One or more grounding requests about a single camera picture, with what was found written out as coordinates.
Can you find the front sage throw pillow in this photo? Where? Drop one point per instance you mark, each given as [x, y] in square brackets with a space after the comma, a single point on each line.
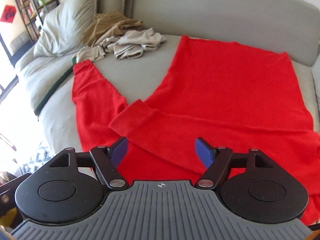
[64, 27]

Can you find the red square wall decoration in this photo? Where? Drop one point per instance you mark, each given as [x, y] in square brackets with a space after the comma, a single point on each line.
[8, 14]

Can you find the brown crumpled garment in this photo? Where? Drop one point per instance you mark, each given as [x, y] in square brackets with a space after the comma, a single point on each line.
[107, 25]

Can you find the blue patterned rug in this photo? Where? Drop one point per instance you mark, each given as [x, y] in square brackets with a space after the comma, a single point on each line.
[31, 161]

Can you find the beige crumpled garment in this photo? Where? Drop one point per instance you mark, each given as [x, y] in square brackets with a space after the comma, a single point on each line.
[131, 45]

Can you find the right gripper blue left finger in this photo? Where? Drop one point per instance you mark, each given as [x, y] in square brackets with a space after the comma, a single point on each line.
[106, 160]

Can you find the grey-green sofa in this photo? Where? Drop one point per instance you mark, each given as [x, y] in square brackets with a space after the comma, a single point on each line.
[279, 26]

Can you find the red long-sleeve shirt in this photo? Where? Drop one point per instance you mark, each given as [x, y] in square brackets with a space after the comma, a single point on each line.
[227, 93]

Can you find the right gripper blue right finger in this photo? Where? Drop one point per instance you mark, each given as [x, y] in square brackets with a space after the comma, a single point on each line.
[216, 160]

